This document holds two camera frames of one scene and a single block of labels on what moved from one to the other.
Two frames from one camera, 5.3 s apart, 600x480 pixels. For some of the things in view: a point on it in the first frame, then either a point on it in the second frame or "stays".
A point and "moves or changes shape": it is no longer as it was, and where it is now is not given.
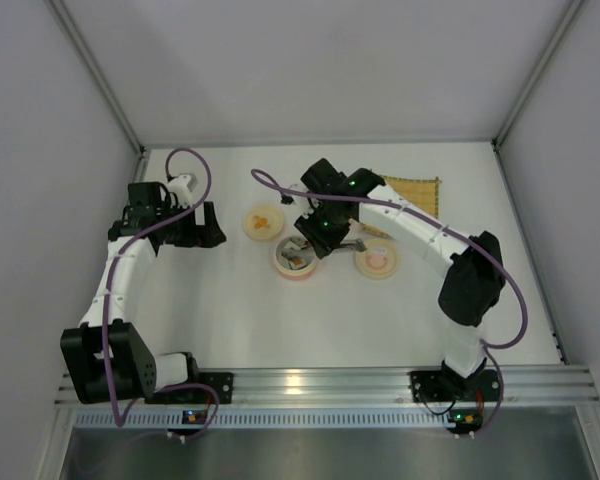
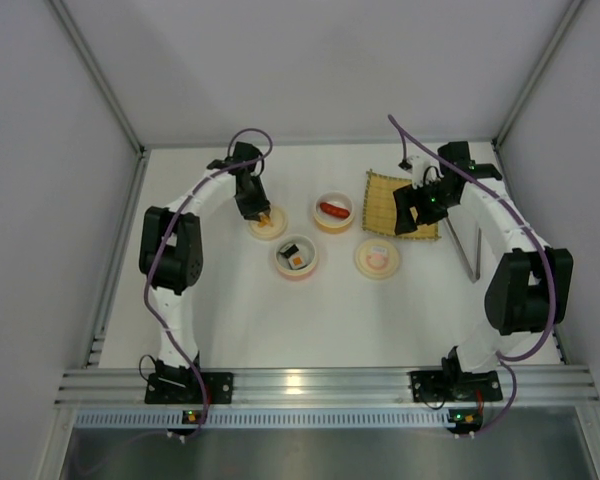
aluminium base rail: (387, 389) stays
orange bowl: (356, 228) moves or changes shape
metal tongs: (358, 244) moves or changes shape
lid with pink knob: (379, 261) stays
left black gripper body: (200, 230) → (255, 206)
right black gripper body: (323, 241) → (412, 212)
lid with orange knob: (263, 222) stays
